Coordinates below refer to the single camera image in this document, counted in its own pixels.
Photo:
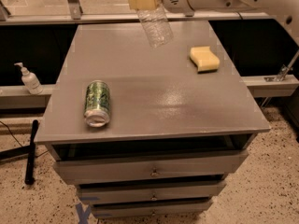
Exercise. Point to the clear plastic water bottle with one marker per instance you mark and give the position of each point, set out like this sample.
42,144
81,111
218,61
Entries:
156,26

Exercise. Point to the white pump dispenser bottle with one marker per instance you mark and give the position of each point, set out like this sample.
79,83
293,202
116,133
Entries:
30,80

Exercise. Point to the yellow sponge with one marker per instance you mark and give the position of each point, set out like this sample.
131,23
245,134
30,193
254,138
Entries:
204,59

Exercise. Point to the green soda can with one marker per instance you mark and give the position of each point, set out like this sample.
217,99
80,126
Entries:
97,104

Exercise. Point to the grey drawer cabinet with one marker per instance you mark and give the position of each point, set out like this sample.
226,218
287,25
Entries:
159,104

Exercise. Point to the top grey drawer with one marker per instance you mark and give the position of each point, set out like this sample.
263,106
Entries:
146,168

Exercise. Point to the grey drawer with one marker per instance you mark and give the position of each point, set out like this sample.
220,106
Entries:
146,168
154,192
151,208

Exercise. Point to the black pole stand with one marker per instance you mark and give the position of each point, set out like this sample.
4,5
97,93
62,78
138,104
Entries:
29,151

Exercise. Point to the middle grey drawer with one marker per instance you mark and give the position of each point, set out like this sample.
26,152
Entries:
154,192

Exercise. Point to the bottom grey drawer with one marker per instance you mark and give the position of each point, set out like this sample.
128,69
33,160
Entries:
151,208

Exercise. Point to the metal railing frame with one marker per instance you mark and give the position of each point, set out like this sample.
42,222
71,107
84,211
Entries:
34,12

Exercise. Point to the metal bracket clamp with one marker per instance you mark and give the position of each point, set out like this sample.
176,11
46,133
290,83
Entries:
283,70

